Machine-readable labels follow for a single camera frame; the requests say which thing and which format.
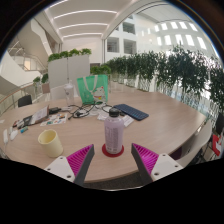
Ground open printed booklet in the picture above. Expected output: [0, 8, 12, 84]
[30, 105, 50, 126]

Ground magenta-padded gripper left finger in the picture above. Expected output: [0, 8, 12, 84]
[44, 143, 96, 188]

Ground small white packet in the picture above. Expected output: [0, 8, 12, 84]
[120, 114, 135, 128]

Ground dark blue keyboard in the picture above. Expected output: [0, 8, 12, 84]
[113, 103, 150, 122]

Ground small black pouch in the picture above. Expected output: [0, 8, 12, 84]
[48, 106, 62, 115]

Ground pale yellow cup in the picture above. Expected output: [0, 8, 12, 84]
[37, 129, 64, 159]

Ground planter with green plants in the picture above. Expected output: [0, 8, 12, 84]
[32, 73, 50, 94]

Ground tangle of black cables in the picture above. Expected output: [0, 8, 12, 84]
[67, 102, 114, 120]

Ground row of green hedge plants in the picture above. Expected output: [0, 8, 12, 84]
[90, 46, 224, 114]

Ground white shell chair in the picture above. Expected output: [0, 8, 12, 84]
[176, 119, 213, 168]

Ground white cabinet with plants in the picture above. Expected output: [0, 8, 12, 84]
[47, 48, 93, 88]

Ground flat round red coaster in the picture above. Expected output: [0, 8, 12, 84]
[101, 143, 125, 158]

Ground colourful sticker sheet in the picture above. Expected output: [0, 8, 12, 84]
[39, 113, 69, 127]

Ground lilac drink bottle black cap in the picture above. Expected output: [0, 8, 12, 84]
[103, 107, 126, 156]

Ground green tote bag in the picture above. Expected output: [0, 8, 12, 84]
[76, 74, 110, 106]

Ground white power strip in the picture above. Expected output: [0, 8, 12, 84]
[2, 128, 10, 145]

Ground dark flat folder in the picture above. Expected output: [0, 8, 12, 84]
[19, 114, 34, 128]

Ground black office chair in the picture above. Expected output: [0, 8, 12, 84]
[17, 94, 33, 108]

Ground white computer mouse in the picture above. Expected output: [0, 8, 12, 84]
[9, 129, 20, 141]

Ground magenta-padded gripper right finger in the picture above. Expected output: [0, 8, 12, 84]
[130, 143, 184, 186]

